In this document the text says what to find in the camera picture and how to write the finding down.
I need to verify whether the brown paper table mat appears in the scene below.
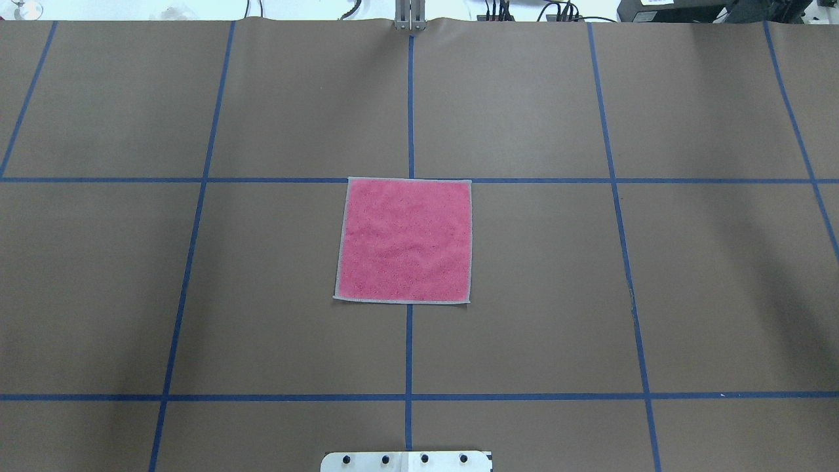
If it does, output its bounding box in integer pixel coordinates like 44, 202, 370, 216
1, 18, 837, 471

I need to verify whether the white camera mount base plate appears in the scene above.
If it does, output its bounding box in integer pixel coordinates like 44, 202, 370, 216
320, 450, 494, 471

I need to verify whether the black device box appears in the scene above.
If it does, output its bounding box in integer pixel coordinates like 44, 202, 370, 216
616, 1, 814, 24

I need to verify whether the pink towel with grey edge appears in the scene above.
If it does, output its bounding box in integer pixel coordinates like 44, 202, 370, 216
334, 177, 473, 305

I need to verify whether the aluminium profile post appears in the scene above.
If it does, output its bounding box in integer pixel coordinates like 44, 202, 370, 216
393, 0, 427, 32

